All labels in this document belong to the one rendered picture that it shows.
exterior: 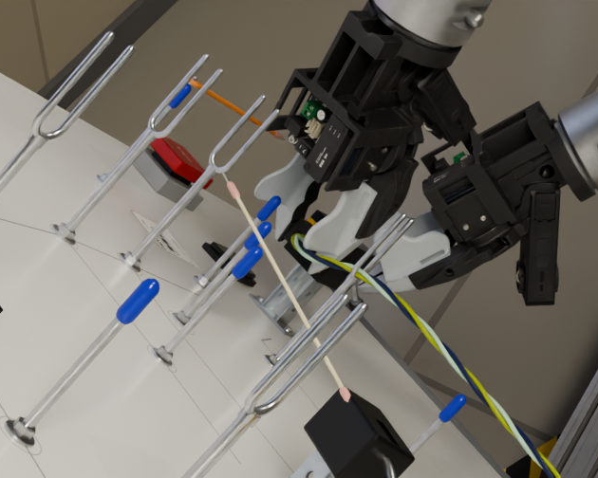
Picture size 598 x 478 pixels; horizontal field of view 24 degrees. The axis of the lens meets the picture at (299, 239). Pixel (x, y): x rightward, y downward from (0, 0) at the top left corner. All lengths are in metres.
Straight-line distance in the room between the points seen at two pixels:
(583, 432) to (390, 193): 1.18
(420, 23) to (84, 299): 0.29
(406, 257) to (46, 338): 0.52
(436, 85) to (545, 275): 0.26
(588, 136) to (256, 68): 1.89
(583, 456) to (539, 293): 0.93
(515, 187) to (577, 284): 1.46
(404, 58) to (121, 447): 0.38
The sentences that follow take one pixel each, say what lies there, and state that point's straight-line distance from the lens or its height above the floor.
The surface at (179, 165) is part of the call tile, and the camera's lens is 1.16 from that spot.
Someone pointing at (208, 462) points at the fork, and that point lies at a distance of 0.51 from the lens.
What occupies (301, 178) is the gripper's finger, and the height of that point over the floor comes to 1.22.
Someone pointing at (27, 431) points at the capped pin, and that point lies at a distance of 0.57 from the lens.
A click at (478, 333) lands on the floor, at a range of 2.49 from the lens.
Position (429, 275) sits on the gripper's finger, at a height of 1.09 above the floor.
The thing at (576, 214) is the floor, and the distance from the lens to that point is 2.70.
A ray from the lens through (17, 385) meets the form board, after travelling 0.62.
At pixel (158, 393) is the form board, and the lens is 0.75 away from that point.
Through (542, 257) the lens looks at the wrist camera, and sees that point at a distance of 1.16.
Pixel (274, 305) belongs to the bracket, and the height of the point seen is 1.10.
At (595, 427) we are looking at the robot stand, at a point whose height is 0.23.
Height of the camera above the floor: 1.97
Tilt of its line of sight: 49 degrees down
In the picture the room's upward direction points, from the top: straight up
